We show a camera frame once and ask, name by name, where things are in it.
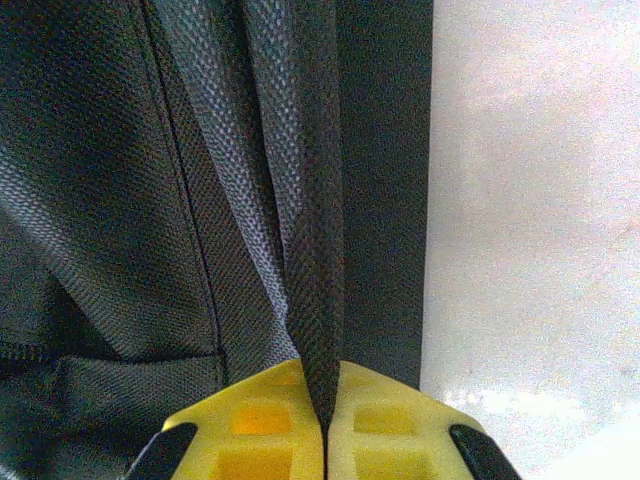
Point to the black fabric backpack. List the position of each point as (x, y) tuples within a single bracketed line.
[(150, 200)]

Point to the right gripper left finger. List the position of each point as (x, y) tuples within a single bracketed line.
[(220, 445)]

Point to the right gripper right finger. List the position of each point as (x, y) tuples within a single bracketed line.
[(430, 445)]

